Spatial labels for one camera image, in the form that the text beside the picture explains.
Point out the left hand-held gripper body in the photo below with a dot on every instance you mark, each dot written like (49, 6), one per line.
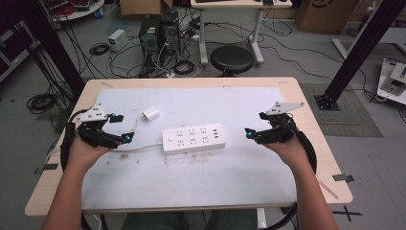
(94, 133)

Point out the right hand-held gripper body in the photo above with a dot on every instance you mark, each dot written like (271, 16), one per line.
(278, 134)

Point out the person's right hand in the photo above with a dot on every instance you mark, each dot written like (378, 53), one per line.
(292, 153)

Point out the person's left hand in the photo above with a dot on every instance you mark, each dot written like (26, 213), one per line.
(83, 155)

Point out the white charger plug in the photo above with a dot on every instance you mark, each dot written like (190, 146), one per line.
(150, 114)

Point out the white power strip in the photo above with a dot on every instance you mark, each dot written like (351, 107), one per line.
(193, 139)

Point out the black tape strip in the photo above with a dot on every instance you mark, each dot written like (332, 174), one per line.
(48, 168)
(343, 178)

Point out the black round stool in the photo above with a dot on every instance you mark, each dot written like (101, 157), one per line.
(231, 59)

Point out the grey floor mat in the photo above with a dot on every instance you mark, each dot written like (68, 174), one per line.
(348, 118)

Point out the pale blue table mat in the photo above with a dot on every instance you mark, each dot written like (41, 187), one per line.
(191, 182)

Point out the white power supply box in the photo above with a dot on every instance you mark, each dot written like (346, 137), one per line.
(117, 40)

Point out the black computer tower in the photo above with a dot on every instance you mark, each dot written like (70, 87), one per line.
(170, 32)
(150, 40)

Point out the black metal stand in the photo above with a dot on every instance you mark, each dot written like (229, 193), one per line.
(360, 51)
(54, 44)

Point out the black tape cross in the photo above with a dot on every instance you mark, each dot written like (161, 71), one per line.
(347, 213)

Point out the cardboard box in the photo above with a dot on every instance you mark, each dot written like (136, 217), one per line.
(325, 14)
(140, 7)

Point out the grey metal rack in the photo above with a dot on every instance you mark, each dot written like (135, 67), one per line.
(14, 51)

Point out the white desk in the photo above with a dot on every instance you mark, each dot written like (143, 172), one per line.
(239, 4)

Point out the round white table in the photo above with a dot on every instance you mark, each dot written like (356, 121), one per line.
(79, 8)

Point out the white device on floor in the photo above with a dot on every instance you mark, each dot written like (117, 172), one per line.
(394, 81)

